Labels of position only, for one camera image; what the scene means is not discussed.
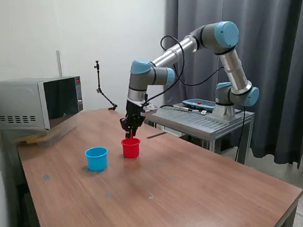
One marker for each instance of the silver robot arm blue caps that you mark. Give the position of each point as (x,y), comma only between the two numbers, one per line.
(173,51)

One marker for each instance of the dark tape strip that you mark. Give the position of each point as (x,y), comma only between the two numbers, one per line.
(155,136)

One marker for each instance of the wooden block stack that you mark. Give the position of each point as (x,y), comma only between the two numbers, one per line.
(28,140)

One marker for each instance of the blue plastic cup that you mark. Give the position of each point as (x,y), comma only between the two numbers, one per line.
(97,162)

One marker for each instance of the grey curtain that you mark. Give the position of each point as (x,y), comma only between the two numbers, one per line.
(287,86)

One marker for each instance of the blue teach pendant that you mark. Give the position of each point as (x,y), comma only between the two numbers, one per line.
(191,102)

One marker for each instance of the silver microwave oven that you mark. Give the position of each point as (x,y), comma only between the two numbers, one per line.
(18,100)

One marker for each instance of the small white code tag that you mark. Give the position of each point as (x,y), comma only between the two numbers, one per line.
(203,112)

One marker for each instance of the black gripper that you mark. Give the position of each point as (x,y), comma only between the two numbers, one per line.
(135,111)

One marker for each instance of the red plastic cup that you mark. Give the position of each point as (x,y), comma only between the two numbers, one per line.
(131,151)

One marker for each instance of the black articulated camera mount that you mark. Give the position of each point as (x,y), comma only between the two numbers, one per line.
(98,90)

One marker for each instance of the white wall pipe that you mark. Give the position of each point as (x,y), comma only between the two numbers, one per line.
(59,65)

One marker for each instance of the grey metal robot stand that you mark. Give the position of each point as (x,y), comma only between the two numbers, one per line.
(192,120)

